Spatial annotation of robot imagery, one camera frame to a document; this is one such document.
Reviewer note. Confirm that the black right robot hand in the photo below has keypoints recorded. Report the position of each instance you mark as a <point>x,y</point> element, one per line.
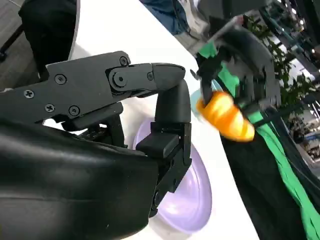
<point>75,175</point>

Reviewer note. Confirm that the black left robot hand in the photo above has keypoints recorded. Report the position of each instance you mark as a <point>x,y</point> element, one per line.
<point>235,52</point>

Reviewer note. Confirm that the orange and white bread roll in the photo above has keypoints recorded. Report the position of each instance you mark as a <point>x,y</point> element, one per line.
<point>225,117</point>

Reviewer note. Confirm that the light wooden desk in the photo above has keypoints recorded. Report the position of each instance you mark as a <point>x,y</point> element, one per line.
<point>225,28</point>

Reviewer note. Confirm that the green leafy plant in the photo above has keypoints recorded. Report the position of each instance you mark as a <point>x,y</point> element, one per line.
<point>287,72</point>

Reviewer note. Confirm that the pale green mug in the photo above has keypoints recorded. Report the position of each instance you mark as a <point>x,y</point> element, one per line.
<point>194,101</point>

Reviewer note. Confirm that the person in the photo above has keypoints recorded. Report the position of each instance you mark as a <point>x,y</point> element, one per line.
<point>170,15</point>

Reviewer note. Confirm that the lilac plate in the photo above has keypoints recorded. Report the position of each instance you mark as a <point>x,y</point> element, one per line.
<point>190,200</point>

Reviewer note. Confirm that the green cloth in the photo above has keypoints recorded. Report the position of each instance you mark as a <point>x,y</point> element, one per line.
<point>287,175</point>

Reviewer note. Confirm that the black cloth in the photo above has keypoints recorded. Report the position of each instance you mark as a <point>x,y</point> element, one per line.
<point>255,187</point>

